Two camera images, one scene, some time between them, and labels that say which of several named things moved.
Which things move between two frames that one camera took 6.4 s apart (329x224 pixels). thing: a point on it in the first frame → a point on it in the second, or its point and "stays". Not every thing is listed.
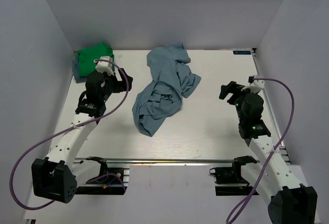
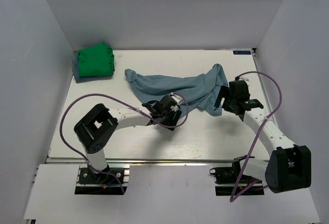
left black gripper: (121, 86) → (173, 121)
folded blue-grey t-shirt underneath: (75, 67) stays
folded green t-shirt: (86, 57) stays
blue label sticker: (241, 52) stays
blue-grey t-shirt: (172, 80) → (201, 89)
